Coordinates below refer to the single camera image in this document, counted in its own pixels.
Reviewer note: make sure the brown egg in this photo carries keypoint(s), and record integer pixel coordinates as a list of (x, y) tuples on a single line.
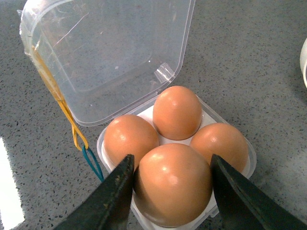
[(224, 140), (129, 134), (177, 113), (173, 185)]

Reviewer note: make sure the white bowl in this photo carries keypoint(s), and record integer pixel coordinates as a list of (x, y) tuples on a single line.
[(303, 61)]

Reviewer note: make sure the blue rubber band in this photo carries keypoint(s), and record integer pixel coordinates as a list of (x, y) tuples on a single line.
[(93, 162)]

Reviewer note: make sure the clear plastic egg box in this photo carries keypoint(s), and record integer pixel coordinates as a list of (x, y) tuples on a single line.
[(106, 58)]

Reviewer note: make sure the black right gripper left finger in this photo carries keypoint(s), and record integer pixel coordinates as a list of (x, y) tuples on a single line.
[(108, 207)]

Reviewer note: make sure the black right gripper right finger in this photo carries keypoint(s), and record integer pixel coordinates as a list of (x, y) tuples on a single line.
[(245, 207)]

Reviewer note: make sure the yellow rubber band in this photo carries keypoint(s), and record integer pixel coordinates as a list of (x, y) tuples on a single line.
[(79, 139)]

